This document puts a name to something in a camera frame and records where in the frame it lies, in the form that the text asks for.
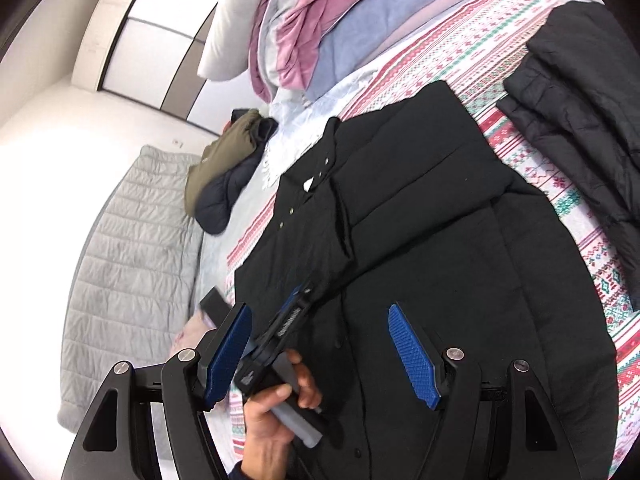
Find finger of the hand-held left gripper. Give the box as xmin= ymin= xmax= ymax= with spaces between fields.
xmin=257 ymin=282 xmax=317 ymax=356

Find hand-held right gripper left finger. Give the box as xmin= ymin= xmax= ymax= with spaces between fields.
xmin=61 ymin=302 xmax=253 ymax=480

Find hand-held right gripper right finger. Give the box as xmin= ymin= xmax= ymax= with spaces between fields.
xmin=387 ymin=302 xmax=583 ymax=480

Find black puffer jacket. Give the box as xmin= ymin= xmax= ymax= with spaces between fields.
xmin=232 ymin=80 xmax=621 ymax=480

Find person's left hand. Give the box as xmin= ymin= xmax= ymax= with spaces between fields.
xmin=239 ymin=350 xmax=325 ymax=480

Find pink floral pillow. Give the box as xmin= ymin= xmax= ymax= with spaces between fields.
xmin=172 ymin=310 xmax=222 ymax=363

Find grey quilted headboard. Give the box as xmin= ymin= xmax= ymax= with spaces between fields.
xmin=57 ymin=145 xmax=207 ymax=433

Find olive and navy jackets pile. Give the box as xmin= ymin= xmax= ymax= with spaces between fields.
xmin=194 ymin=117 xmax=280 ymax=235

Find olive green jacket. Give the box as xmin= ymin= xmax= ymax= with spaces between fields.
xmin=184 ymin=109 xmax=266 ymax=218

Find light grey folded sheet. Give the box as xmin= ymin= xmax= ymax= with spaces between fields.
xmin=257 ymin=0 xmax=326 ymax=91

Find white pillow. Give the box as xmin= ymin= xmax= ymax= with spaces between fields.
xmin=196 ymin=0 xmax=296 ymax=83

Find folded black jacket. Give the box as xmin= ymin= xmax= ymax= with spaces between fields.
xmin=495 ymin=0 xmax=640 ymax=311

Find blue folded blanket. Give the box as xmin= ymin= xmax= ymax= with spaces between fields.
xmin=300 ymin=0 xmax=468 ymax=103

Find white wardrobe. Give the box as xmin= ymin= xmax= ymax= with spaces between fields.
xmin=70 ymin=0 xmax=236 ymax=136

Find patterned pink knit blanket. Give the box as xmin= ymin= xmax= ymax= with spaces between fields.
xmin=225 ymin=0 xmax=640 ymax=480

